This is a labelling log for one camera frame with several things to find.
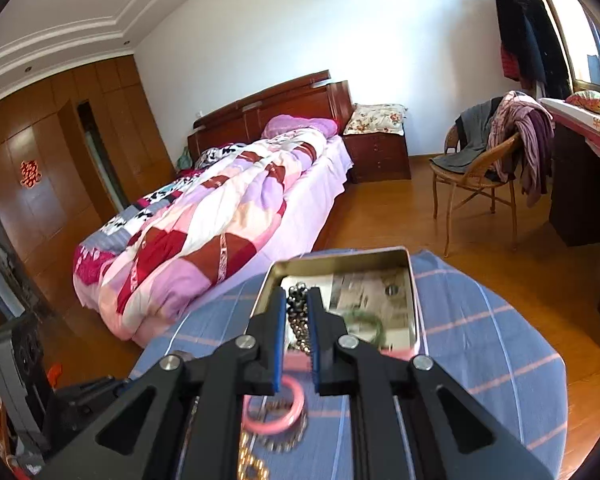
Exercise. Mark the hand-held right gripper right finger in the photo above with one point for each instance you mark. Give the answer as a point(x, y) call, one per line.
point(314, 340)

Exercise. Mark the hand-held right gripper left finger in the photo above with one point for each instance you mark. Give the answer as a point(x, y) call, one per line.
point(279, 340)

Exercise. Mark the pink bangle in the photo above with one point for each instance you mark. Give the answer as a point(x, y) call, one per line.
point(276, 425)

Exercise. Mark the pink tin box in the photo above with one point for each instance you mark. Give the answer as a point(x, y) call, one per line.
point(414, 310)

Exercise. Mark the green bangle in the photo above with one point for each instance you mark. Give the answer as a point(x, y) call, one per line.
point(375, 327)

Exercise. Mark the newspaper lining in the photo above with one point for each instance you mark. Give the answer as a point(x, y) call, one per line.
point(365, 290)

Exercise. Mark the patchwork quilt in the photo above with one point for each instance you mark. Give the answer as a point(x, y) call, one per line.
point(205, 230)

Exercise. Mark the blue checked tablecloth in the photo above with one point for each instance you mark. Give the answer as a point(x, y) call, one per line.
point(470, 320)

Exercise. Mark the wooden nightstand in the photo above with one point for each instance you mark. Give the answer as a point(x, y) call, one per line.
point(377, 157)

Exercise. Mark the black white patterned blanket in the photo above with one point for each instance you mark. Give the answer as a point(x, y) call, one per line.
point(215, 155)

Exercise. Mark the red paper decoration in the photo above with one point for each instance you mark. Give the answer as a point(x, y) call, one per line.
point(30, 174)

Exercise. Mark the green bag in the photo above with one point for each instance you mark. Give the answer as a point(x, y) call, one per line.
point(184, 160)

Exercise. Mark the pink pillow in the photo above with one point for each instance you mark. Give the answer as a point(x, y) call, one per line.
point(295, 126)

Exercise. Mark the rattan chair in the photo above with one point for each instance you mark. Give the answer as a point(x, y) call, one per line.
point(475, 180)

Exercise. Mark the floral pillow with frill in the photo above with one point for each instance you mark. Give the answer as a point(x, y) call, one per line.
point(375, 119)

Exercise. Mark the wooden bed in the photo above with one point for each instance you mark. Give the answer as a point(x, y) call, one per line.
point(290, 105)

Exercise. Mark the wooden wardrobe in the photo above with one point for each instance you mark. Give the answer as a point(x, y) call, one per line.
point(50, 130)

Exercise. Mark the grey garment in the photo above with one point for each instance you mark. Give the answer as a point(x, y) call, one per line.
point(472, 135)

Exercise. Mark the pink plaid garment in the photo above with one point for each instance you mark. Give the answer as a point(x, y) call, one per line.
point(507, 130)

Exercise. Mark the purple garment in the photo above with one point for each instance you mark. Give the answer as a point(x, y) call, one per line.
point(537, 155)

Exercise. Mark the dark wooden desk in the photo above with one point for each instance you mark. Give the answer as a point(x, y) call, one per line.
point(577, 200)

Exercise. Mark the red hanging garment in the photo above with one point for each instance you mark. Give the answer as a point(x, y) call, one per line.
point(509, 65)

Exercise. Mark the white red desk cloth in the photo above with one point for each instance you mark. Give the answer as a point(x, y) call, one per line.
point(580, 130)

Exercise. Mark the red yellow floral pillow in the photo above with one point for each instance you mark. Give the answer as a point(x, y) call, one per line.
point(595, 105)

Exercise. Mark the dark hanging coats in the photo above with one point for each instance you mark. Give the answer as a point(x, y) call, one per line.
point(527, 35)

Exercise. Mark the window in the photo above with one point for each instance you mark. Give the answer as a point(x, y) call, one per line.
point(597, 35)

